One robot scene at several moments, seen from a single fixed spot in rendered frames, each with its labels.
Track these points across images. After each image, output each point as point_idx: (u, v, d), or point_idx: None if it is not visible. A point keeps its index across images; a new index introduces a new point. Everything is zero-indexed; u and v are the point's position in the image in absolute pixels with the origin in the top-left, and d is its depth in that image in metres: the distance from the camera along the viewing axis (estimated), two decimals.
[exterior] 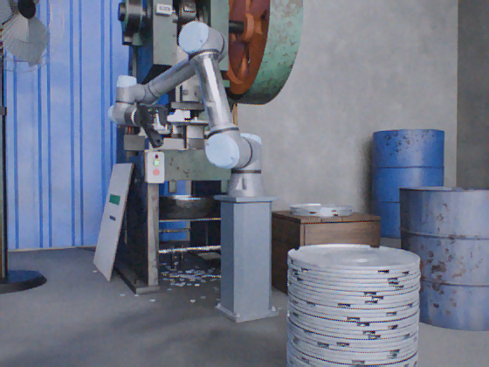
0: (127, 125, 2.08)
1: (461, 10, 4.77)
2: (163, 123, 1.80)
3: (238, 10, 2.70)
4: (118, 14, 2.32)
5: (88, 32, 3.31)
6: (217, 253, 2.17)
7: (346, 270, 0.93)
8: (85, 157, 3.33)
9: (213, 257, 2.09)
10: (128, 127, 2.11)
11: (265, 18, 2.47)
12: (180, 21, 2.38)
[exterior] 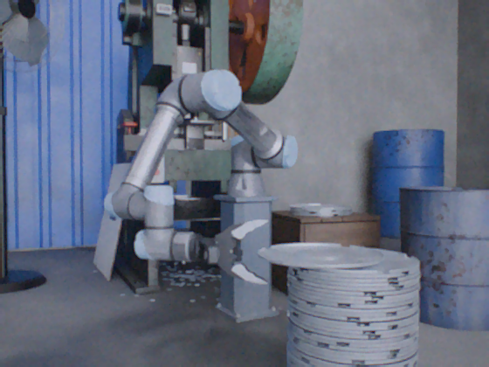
0: (127, 125, 2.08)
1: (461, 10, 4.77)
2: (235, 254, 1.15)
3: (236, 51, 2.74)
4: (118, 14, 2.32)
5: (88, 32, 3.31)
6: None
7: None
8: (85, 157, 3.33)
9: None
10: (128, 127, 2.11)
11: (254, 1, 2.58)
12: (180, 21, 2.38)
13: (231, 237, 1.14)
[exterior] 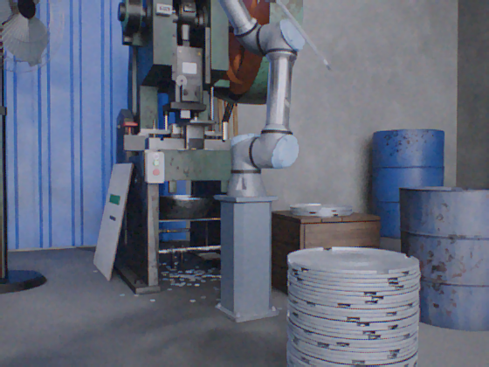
0: (127, 125, 2.08)
1: (461, 10, 4.77)
2: None
3: (251, 59, 2.56)
4: (118, 14, 2.32)
5: (88, 32, 3.31)
6: (217, 253, 2.17)
7: (285, 15, 1.20)
8: (85, 157, 3.33)
9: (213, 257, 2.09)
10: (128, 127, 2.11)
11: None
12: (180, 21, 2.38)
13: None
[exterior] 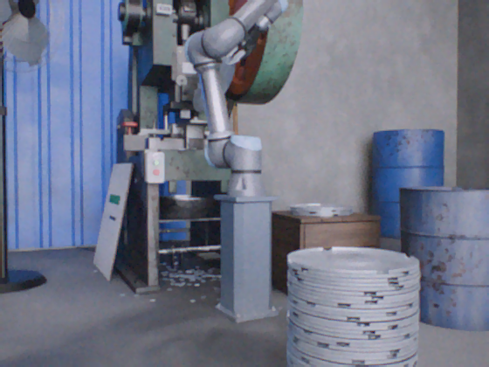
0: (127, 125, 2.08)
1: (461, 10, 4.77)
2: (243, 48, 2.10)
3: (241, 3, 2.66)
4: (118, 14, 2.32)
5: (88, 32, 3.31)
6: (217, 253, 2.17)
7: (226, 90, 2.28)
8: (85, 157, 3.33)
9: (213, 257, 2.09)
10: (128, 127, 2.11)
11: None
12: (180, 21, 2.38)
13: (238, 45, 2.11)
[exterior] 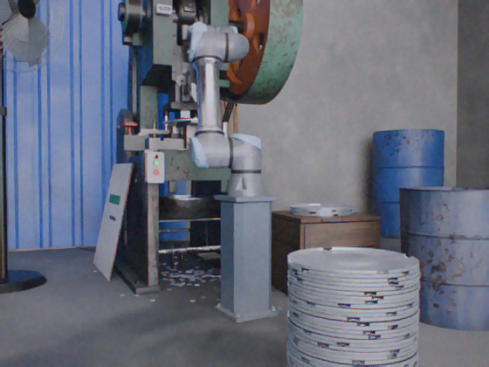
0: (127, 125, 2.08)
1: (461, 10, 4.77)
2: (195, 81, 2.27)
3: None
4: (118, 14, 2.32)
5: (88, 32, 3.31)
6: (217, 253, 2.17)
7: None
8: (85, 157, 3.33)
9: (213, 257, 2.09)
10: (128, 127, 2.11)
11: None
12: (180, 21, 2.38)
13: None
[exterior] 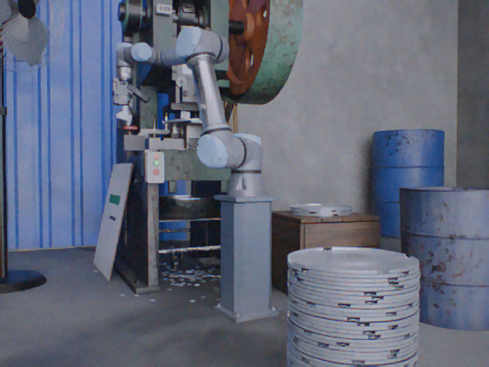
0: (127, 128, 2.08)
1: (461, 10, 4.77)
2: (128, 105, 2.10)
3: (240, 60, 2.69)
4: (118, 15, 2.31)
5: (88, 32, 3.31)
6: (217, 259, 2.17)
7: None
8: (85, 157, 3.33)
9: (213, 263, 2.09)
10: (128, 130, 2.11)
11: None
12: (179, 22, 2.39)
13: None
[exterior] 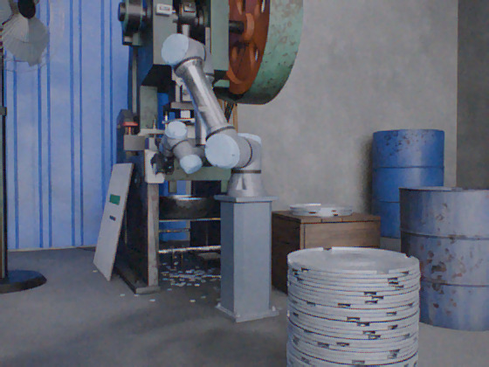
0: (127, 125, 2.08)
1: (461, 10, 4.77)
2: None
3: None
4: (118, 14, 2.32)
5: (88, 32, 3.31)
6: (217, 253, 2.17)
7: None
8: (85, 157, 3.33)
9: (213, 257, 2.09)
10: (128, 127, 2.11)
11: (261, 4, 2.50)
12: (180, 21, 2.38)
13: None
